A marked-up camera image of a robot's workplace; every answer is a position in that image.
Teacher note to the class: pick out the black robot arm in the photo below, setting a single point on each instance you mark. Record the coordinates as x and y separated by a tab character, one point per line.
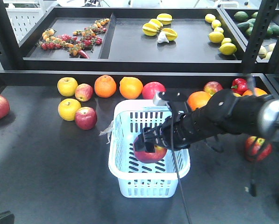
223	113

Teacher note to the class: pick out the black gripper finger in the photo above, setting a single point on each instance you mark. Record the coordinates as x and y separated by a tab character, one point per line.
139	144
150	145

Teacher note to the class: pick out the dark red apple front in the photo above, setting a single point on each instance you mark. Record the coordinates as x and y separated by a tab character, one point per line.
86	118

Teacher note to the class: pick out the red yellow apple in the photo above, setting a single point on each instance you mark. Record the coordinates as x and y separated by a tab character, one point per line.
147	157

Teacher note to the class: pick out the orange far right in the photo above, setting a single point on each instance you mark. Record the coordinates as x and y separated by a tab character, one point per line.
256	92

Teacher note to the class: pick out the black wooden produce stand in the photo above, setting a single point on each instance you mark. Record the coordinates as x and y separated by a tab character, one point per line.
52	172

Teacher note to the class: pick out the large red apple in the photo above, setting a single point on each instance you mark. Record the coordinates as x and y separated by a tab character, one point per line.
150	89

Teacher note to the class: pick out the yellow apple back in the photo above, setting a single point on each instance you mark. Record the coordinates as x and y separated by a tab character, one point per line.
66	86

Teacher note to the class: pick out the orange with navel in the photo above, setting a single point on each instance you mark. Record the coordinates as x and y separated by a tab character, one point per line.
198	99

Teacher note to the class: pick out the orange right of pair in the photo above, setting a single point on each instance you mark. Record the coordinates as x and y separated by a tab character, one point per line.
130	87

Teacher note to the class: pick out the orange left of pair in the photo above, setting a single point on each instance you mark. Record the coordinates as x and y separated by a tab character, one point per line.
105	86

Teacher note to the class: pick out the small red apple back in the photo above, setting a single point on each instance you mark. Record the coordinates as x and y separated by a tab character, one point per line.
83	92

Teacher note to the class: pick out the orange of pair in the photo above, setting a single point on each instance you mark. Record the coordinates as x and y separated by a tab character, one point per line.
130	87
105	86

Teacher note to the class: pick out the white garlic bulb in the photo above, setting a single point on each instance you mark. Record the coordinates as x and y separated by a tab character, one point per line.
162	38

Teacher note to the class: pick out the light blue plastic basket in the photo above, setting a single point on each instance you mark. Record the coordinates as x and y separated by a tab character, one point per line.
144	170

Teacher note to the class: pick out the yellow apple front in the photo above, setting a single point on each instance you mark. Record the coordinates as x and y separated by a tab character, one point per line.
67	108

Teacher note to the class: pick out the red apple right group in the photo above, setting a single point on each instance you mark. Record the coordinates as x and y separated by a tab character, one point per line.
212	87

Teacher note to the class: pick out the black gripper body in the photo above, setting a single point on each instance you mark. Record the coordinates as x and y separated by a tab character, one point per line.
168	134

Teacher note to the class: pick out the red bell pepper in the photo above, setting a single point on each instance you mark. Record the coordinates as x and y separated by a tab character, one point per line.
239	86

